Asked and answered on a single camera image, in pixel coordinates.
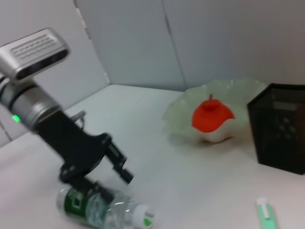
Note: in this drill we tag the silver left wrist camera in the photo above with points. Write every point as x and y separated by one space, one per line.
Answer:
35 55

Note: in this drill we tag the translucent green wavy fruit plate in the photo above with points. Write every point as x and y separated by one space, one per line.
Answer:
181 109

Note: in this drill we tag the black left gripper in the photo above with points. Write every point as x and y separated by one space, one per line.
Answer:
71 148

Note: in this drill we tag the clear water bottle green label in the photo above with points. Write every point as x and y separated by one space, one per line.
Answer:
114 212

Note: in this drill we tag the mint green pen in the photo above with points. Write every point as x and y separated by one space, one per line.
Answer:
268 219

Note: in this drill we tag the black mesh pen holder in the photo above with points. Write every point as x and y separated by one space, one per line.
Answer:
276 143

